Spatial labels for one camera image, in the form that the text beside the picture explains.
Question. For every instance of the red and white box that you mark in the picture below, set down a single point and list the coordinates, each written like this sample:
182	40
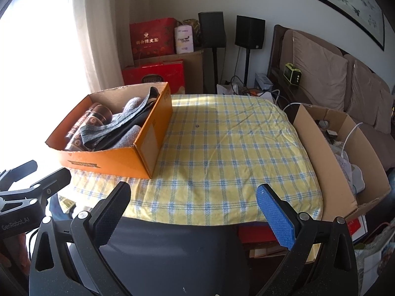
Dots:
356	228

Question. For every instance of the grey box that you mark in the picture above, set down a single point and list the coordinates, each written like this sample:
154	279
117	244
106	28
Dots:
264	81

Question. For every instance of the framed painting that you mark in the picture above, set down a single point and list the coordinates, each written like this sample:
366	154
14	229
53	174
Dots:
339	0

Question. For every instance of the black speaker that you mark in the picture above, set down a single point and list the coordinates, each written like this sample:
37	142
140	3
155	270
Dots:
211	29
250	32

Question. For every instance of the brown sofa cushion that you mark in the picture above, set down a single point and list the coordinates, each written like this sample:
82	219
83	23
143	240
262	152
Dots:
367	92
321	71

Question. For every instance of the pale knitted cloth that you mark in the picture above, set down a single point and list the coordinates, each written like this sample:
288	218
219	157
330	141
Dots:
348	169

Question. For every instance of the white plastic bag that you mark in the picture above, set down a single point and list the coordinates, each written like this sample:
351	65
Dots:
226	89

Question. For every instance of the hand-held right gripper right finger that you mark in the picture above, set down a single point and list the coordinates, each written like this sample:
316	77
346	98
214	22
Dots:
274	215

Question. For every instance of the grey and black sock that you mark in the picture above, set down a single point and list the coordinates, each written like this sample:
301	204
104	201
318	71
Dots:
101	131

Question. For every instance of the yellow checked cloth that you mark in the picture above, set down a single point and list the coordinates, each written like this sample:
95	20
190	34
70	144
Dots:
216	160

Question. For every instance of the orange cardboard box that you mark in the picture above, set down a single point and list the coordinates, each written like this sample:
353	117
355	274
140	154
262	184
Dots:
145	148

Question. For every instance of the open brown cardboard box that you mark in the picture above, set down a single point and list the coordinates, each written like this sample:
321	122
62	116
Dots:
321	166

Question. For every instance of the green device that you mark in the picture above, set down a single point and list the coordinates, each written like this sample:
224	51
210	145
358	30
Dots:
292	74

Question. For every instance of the brown jar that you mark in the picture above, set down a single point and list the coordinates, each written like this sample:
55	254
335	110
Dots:
91	111
103	115

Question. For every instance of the dark grey chair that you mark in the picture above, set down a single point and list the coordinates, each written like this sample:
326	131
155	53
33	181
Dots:
172	259

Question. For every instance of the brown sofa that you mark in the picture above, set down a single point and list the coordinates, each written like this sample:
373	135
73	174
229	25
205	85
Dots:
277	55

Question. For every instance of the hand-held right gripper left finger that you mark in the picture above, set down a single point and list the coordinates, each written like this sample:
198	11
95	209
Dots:
112	212

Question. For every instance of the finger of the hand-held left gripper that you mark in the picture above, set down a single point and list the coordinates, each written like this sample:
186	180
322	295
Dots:
52	182
18	169

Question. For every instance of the tall brown cardboard box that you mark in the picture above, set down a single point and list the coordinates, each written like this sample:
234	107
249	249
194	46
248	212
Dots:
194	71

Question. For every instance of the white curtain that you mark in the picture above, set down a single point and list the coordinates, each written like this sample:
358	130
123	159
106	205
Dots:
92	37

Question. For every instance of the red gift bag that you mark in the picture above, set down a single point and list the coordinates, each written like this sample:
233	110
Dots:
160	74

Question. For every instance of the black speaker stand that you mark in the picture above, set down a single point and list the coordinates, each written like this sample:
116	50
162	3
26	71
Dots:
216	67
247	67

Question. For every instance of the white cylindrical canister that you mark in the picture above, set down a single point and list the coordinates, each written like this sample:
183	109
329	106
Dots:
184	40

